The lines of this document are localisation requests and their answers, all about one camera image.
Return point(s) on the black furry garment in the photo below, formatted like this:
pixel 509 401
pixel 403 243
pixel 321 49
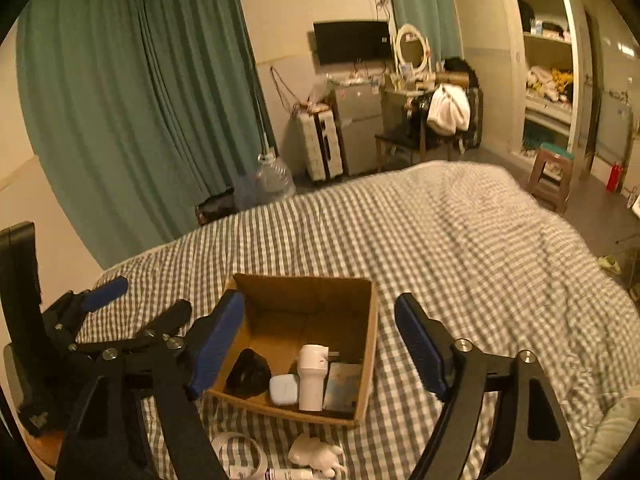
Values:
pixel 460 67

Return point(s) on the white suitcase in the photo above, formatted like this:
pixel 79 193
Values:
pixel 320 145

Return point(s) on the white cloth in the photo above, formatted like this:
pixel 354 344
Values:
pixel 447 107

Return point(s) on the black bag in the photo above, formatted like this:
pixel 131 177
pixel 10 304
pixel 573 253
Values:
pixel 475 120

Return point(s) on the pile of folded clothes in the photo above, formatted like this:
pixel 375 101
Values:
pixel 547 82

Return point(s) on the green curtain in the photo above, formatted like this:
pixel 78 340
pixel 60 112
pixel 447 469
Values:
pixel 425 5
pixel 205 75
pixel 85 125

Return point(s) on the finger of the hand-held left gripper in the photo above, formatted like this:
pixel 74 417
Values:
pixel 106 291
pixel 170 316

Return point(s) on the brown cardboard box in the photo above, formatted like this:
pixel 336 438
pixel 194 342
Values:
pixel 300 300

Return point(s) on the white cylindrical bottle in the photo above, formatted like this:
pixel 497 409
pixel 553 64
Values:
pixel 312 380

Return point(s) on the grey mini fridge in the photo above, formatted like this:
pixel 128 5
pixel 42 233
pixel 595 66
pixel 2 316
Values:
pixel 360 130

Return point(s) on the clear water jug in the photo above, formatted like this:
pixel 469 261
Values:
pixel 275 180

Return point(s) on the brown plastic stool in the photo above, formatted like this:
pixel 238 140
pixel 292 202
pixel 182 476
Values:
pixel 550 175

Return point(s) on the dark wooden chair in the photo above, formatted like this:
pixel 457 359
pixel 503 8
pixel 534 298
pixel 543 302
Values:
pixel 395 140

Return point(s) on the white tube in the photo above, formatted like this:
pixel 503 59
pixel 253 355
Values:
pixel 280 474

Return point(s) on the white earbuds case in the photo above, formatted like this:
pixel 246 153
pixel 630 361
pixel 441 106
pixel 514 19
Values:
pixel 283 390

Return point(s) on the clear tape roll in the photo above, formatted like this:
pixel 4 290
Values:
pixel 252 447

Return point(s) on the small grey booklet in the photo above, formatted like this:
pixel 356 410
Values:
pixel 342 385

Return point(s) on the black box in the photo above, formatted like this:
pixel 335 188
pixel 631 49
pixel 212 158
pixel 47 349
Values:
pixel 215 206

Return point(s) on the red fire extinguisher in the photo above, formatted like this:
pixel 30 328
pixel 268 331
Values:
pixel 614 177

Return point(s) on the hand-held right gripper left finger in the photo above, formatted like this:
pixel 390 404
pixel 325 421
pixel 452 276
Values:
pixel 220 342

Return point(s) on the white animal figurine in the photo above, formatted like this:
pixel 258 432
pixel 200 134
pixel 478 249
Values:
pixel 312 452

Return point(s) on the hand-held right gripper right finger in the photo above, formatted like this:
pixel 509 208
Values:
pixel 421 347

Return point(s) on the pale green pillow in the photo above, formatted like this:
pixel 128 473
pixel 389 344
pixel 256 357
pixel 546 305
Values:
pixel 617 435

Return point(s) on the white wardrobe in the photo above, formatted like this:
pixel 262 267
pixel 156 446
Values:
pixel 505 60

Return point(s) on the black television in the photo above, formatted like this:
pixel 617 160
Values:
pixel 350 42

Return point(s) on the white oval vanity mirror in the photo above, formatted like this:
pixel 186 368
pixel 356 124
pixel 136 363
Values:
pixel 412 50

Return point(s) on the black rounded gadget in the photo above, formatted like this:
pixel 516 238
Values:
pixel 246 376

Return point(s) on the pale green slippers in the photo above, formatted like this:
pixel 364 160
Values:
pixel 611 264

